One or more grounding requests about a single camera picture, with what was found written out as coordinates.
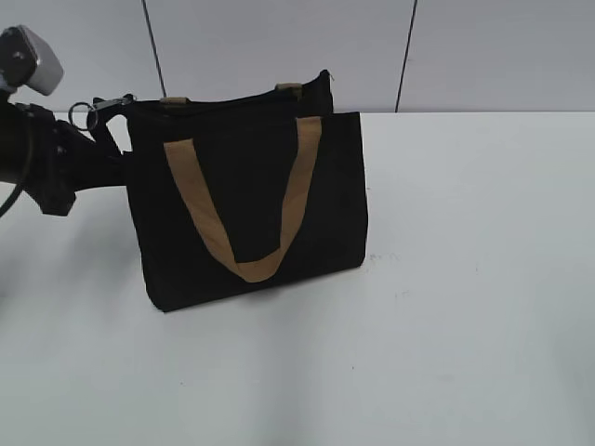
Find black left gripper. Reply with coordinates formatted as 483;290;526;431
16;94;137;216

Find black canvas tote bag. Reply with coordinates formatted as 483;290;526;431
124;71;368;312

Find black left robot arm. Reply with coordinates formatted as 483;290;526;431
1;94;136;216

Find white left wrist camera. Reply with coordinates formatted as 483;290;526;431
1;25;64;97

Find tan rear bag handle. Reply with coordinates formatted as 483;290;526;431
159;83;303;108

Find tan bag handle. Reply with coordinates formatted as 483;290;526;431
159;83;303;108
164;116;322;283

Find tan front bag handle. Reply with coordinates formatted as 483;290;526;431
164;116;322;283

